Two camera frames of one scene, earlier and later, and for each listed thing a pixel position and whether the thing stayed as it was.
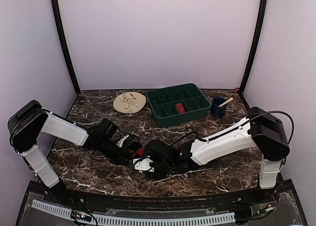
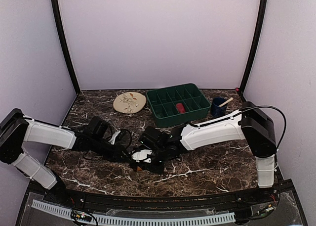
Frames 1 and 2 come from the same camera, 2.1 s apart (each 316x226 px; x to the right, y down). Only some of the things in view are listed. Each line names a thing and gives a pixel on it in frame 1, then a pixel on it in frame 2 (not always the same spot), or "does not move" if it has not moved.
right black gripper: x=157 y=175 to x=158 y=169
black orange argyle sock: x=137 y=150 to x=138 y=166
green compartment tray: x=177 y=104 does not move
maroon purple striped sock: x=180 y=108 does not move
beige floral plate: x=129 y=102 does not move
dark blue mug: x=216 y=111 does not move
